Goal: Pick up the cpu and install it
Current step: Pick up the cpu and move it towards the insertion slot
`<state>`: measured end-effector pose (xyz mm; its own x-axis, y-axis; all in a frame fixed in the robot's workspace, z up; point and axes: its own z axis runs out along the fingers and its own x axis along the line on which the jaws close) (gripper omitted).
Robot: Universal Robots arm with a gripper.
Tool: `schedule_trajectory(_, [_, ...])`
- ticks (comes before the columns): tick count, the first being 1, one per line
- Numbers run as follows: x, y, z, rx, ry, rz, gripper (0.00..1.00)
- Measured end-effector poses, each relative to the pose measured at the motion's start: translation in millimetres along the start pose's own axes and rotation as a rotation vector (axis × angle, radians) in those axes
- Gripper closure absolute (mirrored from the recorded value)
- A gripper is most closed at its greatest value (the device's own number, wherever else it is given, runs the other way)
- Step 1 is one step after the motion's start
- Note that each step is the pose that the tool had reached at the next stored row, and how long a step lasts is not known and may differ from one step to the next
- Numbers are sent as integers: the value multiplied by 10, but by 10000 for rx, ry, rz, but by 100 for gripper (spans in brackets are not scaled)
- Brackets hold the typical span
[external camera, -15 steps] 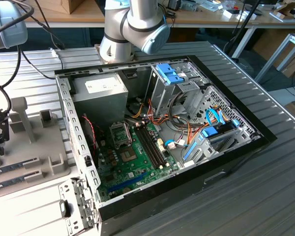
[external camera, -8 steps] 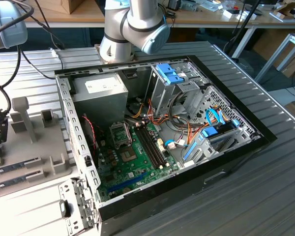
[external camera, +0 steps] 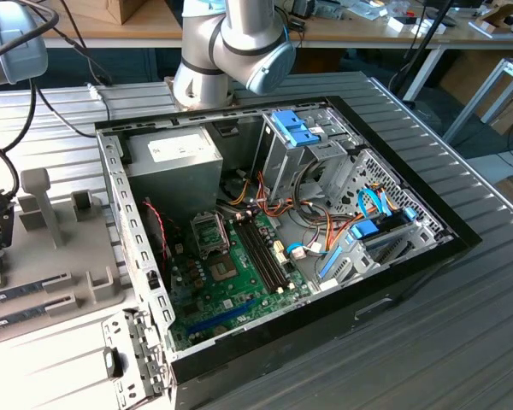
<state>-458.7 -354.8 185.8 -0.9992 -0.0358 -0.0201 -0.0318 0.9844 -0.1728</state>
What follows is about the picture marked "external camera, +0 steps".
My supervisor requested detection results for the CPU socket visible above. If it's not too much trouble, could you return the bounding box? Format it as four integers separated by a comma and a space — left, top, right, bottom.
210, 254, 239, 284

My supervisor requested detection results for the dark RAM stick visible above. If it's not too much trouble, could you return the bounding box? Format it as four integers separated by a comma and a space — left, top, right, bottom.
0, 279, 48, 308
0, 306, 50, 335

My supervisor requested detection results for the grey parts rack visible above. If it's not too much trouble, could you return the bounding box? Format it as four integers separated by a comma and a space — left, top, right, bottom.
0, 168, 127, 347

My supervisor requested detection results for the black blue case latch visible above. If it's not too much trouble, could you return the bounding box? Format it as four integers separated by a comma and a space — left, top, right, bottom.
103, 347, 125, 378

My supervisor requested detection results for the black case fan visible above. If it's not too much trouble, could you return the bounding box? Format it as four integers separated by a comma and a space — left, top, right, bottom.
141, 200, 174, 268

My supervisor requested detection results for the grey power supply unit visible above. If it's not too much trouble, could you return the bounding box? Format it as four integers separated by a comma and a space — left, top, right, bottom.
121, 126, 224, 214

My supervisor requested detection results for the brown cardboard box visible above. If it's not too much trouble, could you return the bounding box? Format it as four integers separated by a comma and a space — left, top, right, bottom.
62, 0, 149, 26

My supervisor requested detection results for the blue expansion slot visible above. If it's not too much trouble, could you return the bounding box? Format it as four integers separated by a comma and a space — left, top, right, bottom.
186, 297, 258, 337

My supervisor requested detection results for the green motherboard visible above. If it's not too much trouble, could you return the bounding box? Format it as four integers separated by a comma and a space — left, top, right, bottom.
167, 208, 314, 352

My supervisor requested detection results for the black RAM slot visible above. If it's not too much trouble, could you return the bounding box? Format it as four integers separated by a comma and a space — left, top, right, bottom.
233, 218, 283, 294
243, 215, 292, 290

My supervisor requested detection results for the silver disk bay cage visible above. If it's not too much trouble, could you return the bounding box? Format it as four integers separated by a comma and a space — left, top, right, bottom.
251, 107, 364, 206

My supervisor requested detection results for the black PC case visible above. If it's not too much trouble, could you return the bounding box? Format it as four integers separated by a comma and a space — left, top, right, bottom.
94, 96, 483, 410

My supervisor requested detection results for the blue plastic drive latch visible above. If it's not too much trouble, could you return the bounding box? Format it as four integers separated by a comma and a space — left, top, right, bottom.
289, 129, 322, 148
270, 109, 310, 134

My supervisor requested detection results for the hard disk in blue carrier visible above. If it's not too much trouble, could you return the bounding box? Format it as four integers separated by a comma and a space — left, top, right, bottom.
349, 212, 414, 257

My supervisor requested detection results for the perforated silver drive cage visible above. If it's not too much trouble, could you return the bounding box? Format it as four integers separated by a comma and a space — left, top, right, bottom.
314, 148, 457, 294

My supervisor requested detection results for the long wooden desk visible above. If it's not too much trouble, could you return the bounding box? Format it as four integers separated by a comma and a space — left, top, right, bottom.
0, 0, 513, 49

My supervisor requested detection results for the black stand pole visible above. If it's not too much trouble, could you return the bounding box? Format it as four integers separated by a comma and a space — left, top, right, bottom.
388, 0, 454, 103

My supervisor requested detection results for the open cardboard box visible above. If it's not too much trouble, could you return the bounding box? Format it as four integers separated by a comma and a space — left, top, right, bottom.
474, 2, 513, 38

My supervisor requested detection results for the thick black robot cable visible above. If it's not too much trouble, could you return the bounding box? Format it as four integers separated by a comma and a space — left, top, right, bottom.
0, 0, 62, 202

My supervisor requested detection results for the cable with white plug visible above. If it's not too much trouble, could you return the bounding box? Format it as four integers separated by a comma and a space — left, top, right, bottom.
36, 82, 112, 140

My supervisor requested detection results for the red twisted fan wire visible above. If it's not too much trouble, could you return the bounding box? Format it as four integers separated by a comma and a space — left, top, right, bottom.
141, 196, 174, 262

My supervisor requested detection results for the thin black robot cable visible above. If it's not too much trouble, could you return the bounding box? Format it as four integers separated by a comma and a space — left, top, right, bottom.
19, 0, 115, 86

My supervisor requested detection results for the white plug with blue wire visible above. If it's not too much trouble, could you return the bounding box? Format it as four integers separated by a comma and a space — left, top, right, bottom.
285, 242, 309, 261

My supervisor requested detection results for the blue carrier rail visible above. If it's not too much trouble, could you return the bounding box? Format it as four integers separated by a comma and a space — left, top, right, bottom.
319, 246, 344, 282

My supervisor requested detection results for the blue flat data wire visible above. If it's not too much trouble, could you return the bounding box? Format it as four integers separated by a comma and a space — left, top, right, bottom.
357, 189, 398, 220

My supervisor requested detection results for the aluminium profile frame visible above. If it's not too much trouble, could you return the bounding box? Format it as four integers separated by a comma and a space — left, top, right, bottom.
442, 57, 513, 144

